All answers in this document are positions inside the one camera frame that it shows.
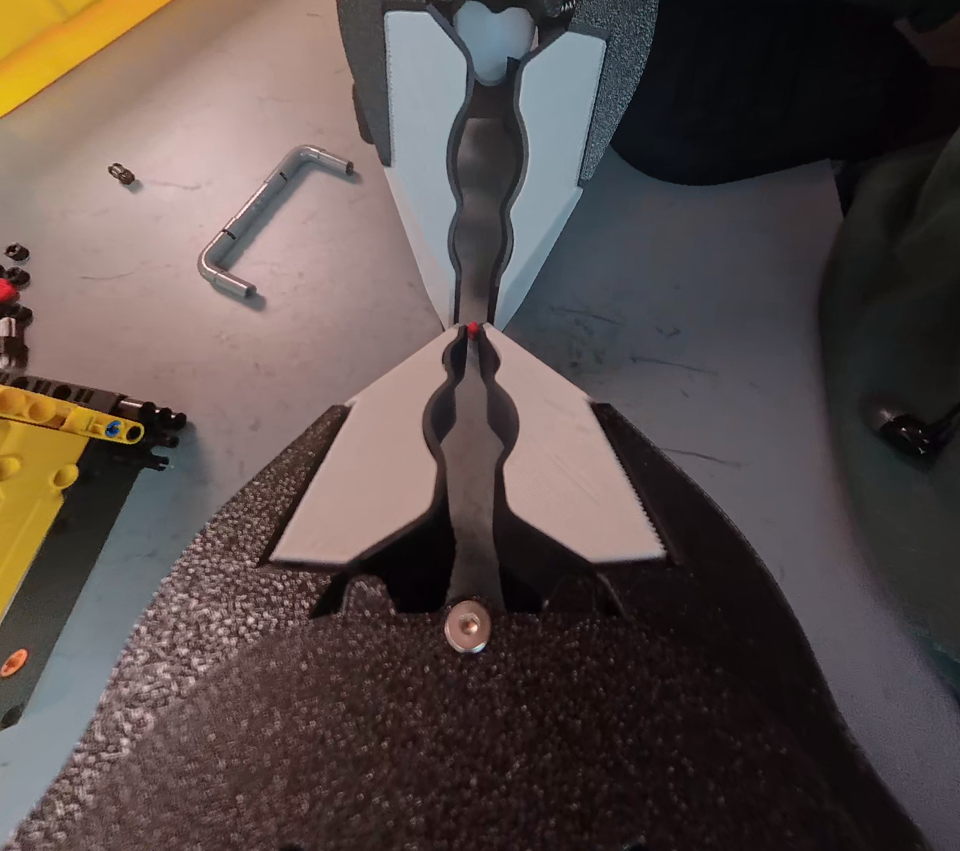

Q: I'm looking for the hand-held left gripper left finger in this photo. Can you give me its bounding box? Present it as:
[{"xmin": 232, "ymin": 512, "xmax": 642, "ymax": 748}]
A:
[{"xmin": 264, "ymin": 326, "xmax": 470, "ymax": 616}]

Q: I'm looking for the yellow lego robot model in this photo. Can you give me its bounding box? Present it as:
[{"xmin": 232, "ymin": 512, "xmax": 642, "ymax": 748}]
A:
[{"xmin": 0, "ymin": 371, "xmax": 189, "ymax": 732}]

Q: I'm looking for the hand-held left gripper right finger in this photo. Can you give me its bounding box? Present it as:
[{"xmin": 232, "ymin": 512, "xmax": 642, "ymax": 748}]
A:
[{"xmin": 480, "ymin": 326, "xmax": 669, "ymax": 616}]

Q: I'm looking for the person's right forearm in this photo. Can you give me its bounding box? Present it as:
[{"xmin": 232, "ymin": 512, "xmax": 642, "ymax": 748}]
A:
[{"xmin": 609, "ymin": 0, "xmax": 960, "ymax": 186}]

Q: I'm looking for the pile of black red pins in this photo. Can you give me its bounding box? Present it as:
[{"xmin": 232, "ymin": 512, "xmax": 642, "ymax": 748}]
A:
[{"xmin": 0, "ymin": 239, "xmax": 37, "ymax": 372}]

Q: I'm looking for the black hoodie drawstring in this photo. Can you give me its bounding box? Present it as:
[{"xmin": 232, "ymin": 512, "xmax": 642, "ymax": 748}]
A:
[{"xmin": 862, "ymin": 393, "xmax": 960, "ymax": 466}]

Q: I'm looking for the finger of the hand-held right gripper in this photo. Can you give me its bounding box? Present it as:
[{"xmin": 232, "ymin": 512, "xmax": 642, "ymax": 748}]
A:
[
  {"xmin": 487, "ymin": 28, "xmax": 607, "ymax": 333},
  {"xmin": 382, "ymin": 7, "xmax": 474, "ymax": 329}
]

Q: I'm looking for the grey bent lego tube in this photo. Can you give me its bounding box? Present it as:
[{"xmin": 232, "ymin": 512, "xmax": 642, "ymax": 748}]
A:
[{"xmin": 196, "ymin": 144, "xmax": 355, "ymax": 303}]

